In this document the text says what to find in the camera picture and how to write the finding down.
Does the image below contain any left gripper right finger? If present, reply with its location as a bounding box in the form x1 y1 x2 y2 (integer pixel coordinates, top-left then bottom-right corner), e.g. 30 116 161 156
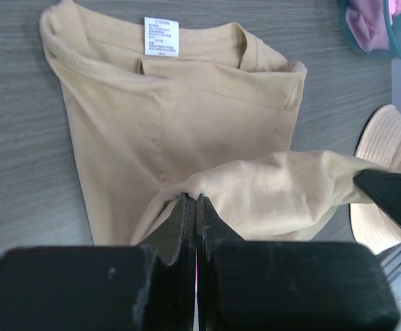
196 197 400 330

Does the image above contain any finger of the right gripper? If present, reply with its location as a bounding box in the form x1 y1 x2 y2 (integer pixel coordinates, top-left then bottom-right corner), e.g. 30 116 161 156
353 170 401 247

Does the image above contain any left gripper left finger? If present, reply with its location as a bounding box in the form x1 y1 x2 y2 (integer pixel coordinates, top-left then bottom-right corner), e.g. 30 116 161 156
0 194 196 330

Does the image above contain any beige t shirt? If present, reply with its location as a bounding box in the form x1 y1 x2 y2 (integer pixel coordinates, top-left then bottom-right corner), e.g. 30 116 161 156
40 1 368 245

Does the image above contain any beige bucket hat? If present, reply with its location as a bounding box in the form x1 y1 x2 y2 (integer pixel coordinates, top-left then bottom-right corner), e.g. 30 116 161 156
349 104 401 254

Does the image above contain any teal plastic basin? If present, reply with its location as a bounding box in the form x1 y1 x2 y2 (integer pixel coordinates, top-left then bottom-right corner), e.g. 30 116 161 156
340 0 401 66

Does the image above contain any pink crumpled t shirt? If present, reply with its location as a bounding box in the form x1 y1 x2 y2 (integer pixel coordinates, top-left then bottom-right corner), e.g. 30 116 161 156
345 0 401 52

